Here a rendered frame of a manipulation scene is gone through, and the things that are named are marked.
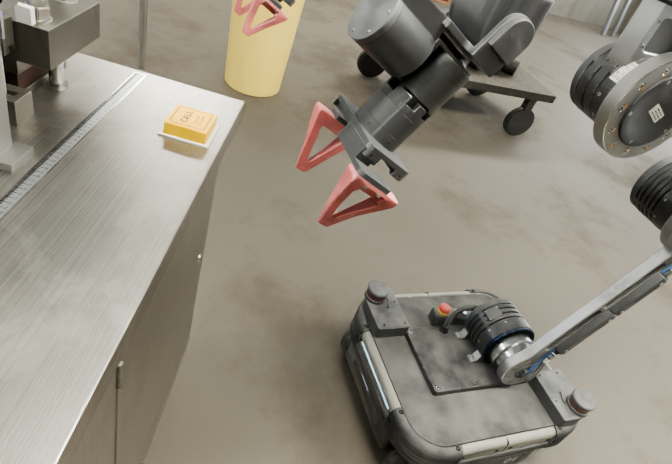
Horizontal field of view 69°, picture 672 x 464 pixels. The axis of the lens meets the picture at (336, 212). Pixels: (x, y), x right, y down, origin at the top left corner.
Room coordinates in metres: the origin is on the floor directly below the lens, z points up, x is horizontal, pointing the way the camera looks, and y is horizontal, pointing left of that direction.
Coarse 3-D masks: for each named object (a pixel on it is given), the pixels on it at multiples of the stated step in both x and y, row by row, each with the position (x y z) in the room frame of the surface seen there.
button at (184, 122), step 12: (180, 108) 0.72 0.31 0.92; (192, 108) 0.73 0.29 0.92; (168, 120) 0.67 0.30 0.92; (180, 120) 0.68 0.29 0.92; (192, 120) 0.70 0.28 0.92; (204, 120) 0.71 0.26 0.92; (216, 120) 0.74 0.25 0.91; (168, 132) 0.66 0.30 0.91; (180, 132) 0.67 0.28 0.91; (192, 132) 0.67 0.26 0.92; (204, 132) 0.67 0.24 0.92; (204, 144) 0.67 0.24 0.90
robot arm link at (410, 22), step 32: (384, 0) 0.45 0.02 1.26; (416, 0) 0.45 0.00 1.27; (352, 32) 0.44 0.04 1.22; (384, 32) 0.43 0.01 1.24; (416, 32) 0.45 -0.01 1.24; (448, 32) 0.48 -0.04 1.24; (512, 32) 0.46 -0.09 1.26; (384, 64) 0.45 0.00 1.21; (416, 64) 0.45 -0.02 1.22; (480, 64) 0.46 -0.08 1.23
